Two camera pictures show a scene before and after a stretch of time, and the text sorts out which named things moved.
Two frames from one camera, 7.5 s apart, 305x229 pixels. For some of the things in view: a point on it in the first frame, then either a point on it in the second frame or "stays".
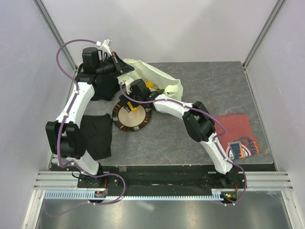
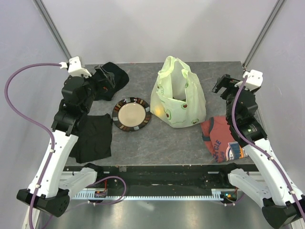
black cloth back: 106,87 stays
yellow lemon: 131,107 -> 158,111
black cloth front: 97,130 stays
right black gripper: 124,99 -> 227,81
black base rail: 169,177 stays
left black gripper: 120,67 -> 107,82
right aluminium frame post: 263,33 stays
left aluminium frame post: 43,10 stays
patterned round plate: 130,121 stays
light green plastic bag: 172,87 -> 177,98
